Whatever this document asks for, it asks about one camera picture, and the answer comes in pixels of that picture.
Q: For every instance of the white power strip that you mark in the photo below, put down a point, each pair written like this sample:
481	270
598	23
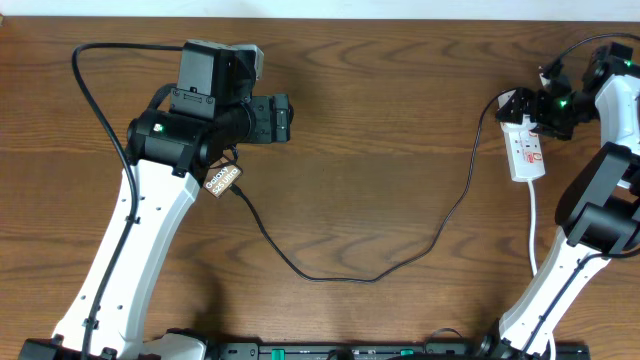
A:
523	149

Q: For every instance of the Samsung Galaxy smartphone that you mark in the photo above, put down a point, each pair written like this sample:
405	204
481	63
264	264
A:
220	178

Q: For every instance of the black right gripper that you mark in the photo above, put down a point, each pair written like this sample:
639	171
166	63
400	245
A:
518	100

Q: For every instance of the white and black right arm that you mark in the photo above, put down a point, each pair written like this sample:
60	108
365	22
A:
593	225

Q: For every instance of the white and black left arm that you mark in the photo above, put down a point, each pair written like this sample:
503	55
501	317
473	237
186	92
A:
173	149

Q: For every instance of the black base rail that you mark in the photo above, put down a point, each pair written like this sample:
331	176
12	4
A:
254	351

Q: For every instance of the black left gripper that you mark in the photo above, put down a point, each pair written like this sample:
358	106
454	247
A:
268	127

